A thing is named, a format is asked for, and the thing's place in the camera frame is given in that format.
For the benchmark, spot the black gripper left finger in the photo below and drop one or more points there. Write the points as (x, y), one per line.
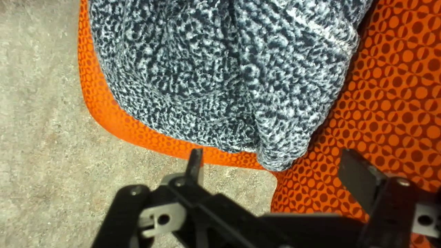
(193, 206)

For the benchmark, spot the blue white knitted beanie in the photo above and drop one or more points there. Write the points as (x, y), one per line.
(221, 73)

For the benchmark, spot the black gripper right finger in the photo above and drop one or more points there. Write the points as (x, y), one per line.
(390, 206)

